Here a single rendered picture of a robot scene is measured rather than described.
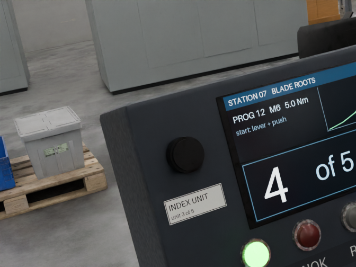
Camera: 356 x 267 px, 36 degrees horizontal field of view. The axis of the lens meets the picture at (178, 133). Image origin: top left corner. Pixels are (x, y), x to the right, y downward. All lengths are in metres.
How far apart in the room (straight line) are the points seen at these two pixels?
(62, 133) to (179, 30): 3.22
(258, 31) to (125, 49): 1.65
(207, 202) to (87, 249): 2.57
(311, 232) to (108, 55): 6.05
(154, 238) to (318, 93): 0.19
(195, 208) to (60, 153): 3.30
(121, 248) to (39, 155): 1.06
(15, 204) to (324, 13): 6.90
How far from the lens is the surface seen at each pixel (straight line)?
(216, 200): 0.44
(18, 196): 3.64
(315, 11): 9.40
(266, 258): 0.46
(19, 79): 8.04
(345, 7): 2.63
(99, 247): 2.99
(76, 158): 3.75
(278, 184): 0.46
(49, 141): 3.68
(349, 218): 0.50
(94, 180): 3.68
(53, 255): 3.05
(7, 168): 3.70
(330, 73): 0.49
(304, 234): 0.47
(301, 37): 1.46
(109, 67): 6.48
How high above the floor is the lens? 1.35
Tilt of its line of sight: 17 degrees down
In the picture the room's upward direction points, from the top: 10 degrees counter-clockwise
